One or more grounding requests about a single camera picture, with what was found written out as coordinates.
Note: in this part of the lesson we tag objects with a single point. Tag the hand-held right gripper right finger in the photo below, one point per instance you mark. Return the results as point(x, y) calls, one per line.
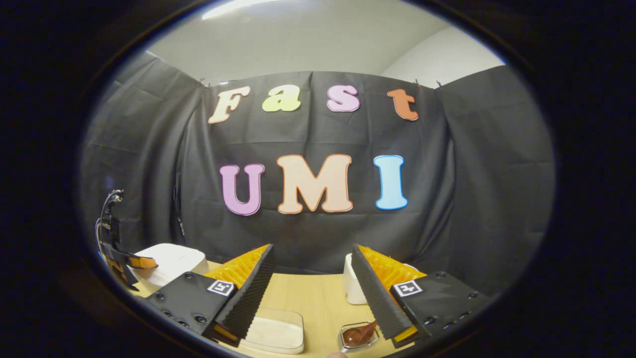
point(380, 298)

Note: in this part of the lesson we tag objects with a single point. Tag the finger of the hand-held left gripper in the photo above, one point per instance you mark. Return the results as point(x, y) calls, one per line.
point(141, 261)

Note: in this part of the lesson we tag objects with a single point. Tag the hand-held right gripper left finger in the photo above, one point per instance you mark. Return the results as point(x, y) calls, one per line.
point(248, 298)

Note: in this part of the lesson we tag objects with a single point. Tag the white rice cooker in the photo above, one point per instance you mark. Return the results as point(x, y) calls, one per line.
point(171, 261)

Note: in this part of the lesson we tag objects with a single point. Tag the brown wooden spoon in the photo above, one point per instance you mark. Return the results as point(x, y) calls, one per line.
point(357, 335)

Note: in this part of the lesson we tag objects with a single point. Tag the white toaster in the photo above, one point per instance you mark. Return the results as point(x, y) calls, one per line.
point(354, 283)

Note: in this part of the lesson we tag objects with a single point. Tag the clear plastic container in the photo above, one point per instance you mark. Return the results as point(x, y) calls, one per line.
point(278, 313)

